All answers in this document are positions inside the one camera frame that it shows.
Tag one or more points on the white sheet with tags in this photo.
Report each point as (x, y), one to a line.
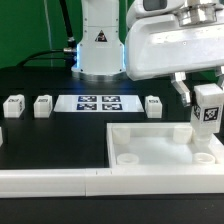
(98, 103)

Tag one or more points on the white square table top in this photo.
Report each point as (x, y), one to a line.
(145, 144)

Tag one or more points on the white block at left edge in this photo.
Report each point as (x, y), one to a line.
(1, 137)

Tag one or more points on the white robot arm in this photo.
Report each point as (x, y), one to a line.
(100, 53)

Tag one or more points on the white front obstacle bar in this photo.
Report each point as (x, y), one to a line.
(101, 182)

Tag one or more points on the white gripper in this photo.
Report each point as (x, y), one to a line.
(175, 36)

